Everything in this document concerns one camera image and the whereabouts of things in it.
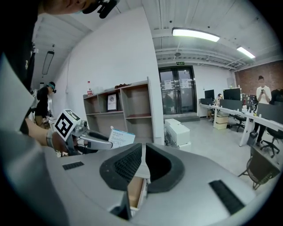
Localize glass double door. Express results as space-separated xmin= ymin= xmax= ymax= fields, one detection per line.
xmin=158 ymin=65 xmax=197 ymax=116

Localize black head-mounted camera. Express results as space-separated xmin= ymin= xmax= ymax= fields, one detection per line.
xmin=83 ymin=0 xmax=120 ymax=19

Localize black office chair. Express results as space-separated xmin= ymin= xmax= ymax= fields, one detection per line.
xmin=231 ymin=114 xmax=246 ymax=133
xmin=260 ymin=127 xmax=283 ymax=158

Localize small grey bin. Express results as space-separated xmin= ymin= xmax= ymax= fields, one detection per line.
xmin=247 ymin=130 xmax=258 ymax=147

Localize blue booklet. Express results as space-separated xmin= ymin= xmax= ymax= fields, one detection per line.
xmin=107 ymin=125 xmax=136 ymax=149

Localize black stool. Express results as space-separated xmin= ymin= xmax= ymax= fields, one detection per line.
xmin=238 ymin=145 xmax=281 ymax=190

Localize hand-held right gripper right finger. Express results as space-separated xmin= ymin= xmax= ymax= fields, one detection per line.
xmin=132 ymin=143 xmax=264 ymax=226

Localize long ceiling light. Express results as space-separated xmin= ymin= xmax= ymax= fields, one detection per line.
xmin=172 ymin=27 xmax=221 ymax=43

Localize person's head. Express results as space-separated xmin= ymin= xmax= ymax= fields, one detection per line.
xmin=43 ymin=0 xmax=89 ymax=15

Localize framed picture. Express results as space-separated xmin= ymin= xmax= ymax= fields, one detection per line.
xmin=107 ymin=93 xmax=119 ymax=112

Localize beige wristband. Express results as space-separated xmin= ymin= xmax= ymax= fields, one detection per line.
xmin=46 ymin=129 xmax=55 ymax=149

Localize person's left hand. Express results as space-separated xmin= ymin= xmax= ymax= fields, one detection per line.
xmin=52 ymin=132 xmax=71 ymax=155

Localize grey wooden shelf unit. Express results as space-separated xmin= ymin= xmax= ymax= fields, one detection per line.
xmin=83 ymin=76 xmax=155 ymax=144

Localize beige storage bin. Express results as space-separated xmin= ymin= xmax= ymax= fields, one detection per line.
xmin=215 ymin=111 xmax=229 ymax=131

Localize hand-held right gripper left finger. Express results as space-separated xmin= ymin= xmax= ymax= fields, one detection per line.
xmin=4 ymin=132 xmax=142 ymax=226

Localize grey desk partition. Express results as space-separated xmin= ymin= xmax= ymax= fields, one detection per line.
xmin=256 ymin=102 xmax=283 ymax=124
xmin=218 ymin=99 xmax=243 ymax=111

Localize person's left forearm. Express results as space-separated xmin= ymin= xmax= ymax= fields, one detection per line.
xmin=25 ymin=118 xmax=48 ymax=147

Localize wide black monitor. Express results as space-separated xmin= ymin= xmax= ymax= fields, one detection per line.
xmin=223 ymin=88 xmax=241 ymax=101

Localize white office desk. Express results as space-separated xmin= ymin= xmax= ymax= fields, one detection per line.
xmin=198 ymin=102 xmax=283 ymax=147

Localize person's black shirt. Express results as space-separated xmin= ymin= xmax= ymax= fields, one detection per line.
xmin=0 ymin=0 xmax=46 ymax=93

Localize white low cabinet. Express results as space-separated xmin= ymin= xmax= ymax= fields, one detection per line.
xmin=164 ymin=118 xmax=191 ymax=147

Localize short ceiling light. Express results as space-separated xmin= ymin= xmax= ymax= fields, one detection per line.
xmin=236 ymin=45 xmax=256 ymax=59

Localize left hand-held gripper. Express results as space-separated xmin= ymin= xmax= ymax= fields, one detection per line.
xmin=54 ymin=109 xmax=113 ymax=156

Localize black hanging lamp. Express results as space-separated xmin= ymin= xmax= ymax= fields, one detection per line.
xmin=42 ymin=50 xmax=55 ymax=76

